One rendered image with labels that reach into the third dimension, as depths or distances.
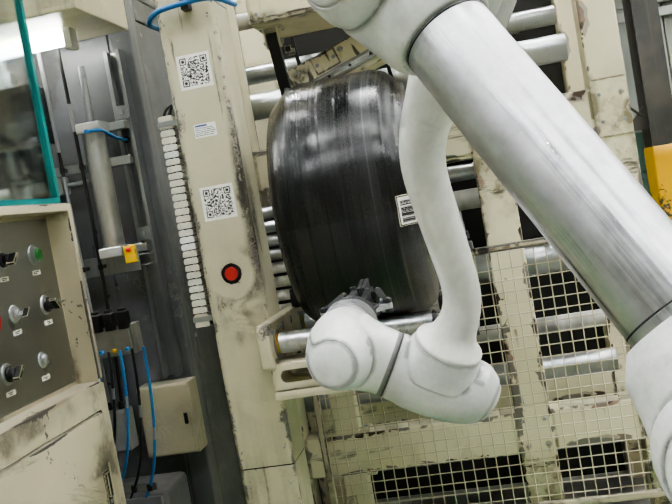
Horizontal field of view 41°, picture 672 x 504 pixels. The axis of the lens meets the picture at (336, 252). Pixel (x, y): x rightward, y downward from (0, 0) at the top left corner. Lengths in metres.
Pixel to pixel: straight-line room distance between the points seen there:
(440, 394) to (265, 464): 0.82
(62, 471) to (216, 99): 0.83
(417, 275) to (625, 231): 1.01
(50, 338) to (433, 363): 0.85
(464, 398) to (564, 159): 0.55
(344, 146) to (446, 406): 0.63
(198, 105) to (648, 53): 9.41
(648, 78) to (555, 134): 10.23
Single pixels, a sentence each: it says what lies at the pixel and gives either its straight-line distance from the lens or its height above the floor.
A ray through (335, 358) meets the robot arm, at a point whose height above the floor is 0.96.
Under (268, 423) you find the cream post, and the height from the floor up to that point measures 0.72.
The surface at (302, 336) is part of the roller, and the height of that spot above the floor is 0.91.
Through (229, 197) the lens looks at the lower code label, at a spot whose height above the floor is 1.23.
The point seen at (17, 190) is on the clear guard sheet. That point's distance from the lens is 1.79.
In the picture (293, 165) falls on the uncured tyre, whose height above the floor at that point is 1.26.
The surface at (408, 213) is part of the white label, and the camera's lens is 1.73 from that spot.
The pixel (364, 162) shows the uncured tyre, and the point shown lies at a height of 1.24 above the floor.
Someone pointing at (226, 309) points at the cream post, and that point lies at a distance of 2.00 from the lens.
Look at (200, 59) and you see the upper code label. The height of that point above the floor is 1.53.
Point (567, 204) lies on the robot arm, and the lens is 0.85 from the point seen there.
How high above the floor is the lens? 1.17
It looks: 3 degrees down
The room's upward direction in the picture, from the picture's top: 10 degrees counter-clockwise
